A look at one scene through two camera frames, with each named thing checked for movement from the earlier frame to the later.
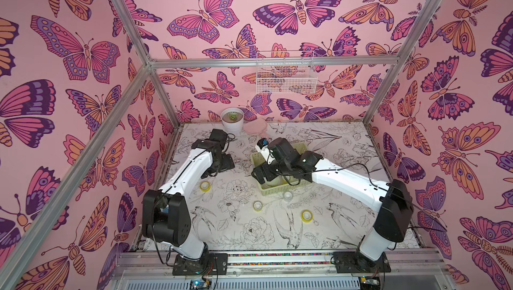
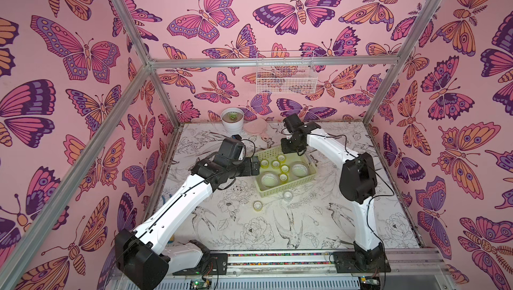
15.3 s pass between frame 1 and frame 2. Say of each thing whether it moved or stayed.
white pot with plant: stayed
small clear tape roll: stayed
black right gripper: moved
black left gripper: moved
